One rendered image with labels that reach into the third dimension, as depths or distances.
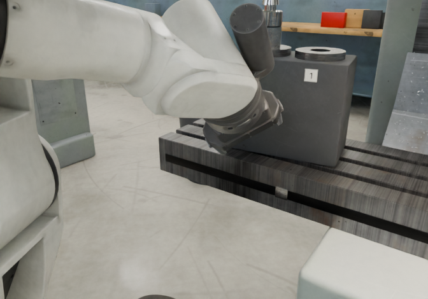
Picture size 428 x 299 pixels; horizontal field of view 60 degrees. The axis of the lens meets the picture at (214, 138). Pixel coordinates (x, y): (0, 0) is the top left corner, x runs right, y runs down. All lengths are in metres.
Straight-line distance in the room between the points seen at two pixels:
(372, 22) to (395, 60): 3.40
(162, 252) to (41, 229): 1.46
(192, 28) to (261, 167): 0.37
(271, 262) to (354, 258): 1.36
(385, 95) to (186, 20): 0.77
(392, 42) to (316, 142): 0.45
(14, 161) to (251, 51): 0.30
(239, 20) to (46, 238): 0.42
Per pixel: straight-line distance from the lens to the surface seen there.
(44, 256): 0.63
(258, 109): 0.48
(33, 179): 0.52
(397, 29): 1.06
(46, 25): 0.28
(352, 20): 4.54
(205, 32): 0.39
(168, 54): 0.32
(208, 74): 0.33
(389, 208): 0.65
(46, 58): 0.28
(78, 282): 1.95
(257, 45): 0.40
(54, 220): 0.62
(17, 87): 0.52
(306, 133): 0.70
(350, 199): 0.66
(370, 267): 0.63
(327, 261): 0.62
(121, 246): 2.11
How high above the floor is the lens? 1.25
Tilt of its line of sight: 21 degrees down
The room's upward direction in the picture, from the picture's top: straight up
